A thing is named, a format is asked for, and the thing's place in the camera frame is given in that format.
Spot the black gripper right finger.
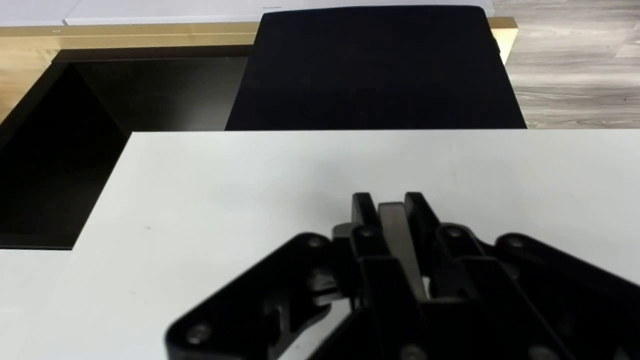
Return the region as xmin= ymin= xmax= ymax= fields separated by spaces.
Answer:
xmin=404 ymin=192 xmax=640 ymax=360

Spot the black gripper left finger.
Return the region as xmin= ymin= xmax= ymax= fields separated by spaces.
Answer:
xmin=163 ymin=192 xmax=428 ymax=360

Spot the white drawer front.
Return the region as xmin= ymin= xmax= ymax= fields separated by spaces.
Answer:
xmin=1 ymin=130 xmax=640 ymax=360

